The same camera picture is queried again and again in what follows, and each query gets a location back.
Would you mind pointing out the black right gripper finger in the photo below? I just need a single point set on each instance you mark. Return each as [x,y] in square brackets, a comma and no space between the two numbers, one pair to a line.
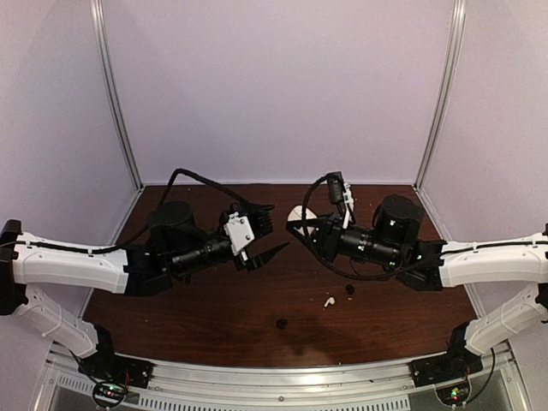
[319,221]
[313,238]

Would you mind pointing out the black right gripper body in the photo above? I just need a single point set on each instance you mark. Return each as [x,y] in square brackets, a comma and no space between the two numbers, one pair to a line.
[332,234]

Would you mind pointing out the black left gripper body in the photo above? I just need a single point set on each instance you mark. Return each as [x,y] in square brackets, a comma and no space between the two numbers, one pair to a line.
[242,264]

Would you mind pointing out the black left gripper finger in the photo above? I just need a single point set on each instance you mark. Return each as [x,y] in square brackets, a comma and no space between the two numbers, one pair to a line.
[259,217]
[264,258]

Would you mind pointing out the white earbud charging case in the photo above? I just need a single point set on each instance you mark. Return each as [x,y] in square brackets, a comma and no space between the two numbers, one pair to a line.
[295,218]

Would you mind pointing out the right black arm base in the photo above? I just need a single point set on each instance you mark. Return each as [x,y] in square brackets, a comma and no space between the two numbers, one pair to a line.
[457,362]

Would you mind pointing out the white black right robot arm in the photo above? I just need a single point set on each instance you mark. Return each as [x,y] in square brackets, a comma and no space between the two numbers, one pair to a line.
[393,242]

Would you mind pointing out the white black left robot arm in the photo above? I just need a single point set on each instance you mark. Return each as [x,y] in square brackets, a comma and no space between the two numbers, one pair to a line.
[174,251]

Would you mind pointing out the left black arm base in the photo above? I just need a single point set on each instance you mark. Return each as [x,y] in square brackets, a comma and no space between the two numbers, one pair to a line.
[105,364]

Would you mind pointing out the white earbud on table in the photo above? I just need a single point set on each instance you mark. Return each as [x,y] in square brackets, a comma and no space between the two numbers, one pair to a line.
[329,302]

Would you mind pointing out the left circuit board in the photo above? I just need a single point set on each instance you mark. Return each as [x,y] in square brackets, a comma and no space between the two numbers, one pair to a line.
[108,394]

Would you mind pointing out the circuit board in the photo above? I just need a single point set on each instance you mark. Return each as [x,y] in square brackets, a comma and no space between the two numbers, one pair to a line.
[108,394]
[453,395]

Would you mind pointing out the right circuit board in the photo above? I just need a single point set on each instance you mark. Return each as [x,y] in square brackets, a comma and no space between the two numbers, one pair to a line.
[453,395]

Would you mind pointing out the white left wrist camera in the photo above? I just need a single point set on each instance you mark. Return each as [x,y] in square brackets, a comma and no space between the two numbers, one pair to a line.
[240,233]

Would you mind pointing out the aluminium front rail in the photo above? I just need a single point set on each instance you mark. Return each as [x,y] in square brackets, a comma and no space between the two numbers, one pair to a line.
[384,385]

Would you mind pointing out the right aluminium frame post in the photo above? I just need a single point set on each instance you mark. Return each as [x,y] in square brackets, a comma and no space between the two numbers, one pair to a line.
[451,60]

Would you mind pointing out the aluminium frame post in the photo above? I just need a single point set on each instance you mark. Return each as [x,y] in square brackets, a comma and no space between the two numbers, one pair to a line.
[114,102]
[451,60]

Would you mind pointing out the left aluminium frame post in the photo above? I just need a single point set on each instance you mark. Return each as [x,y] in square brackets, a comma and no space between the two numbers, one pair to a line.
[114,102]

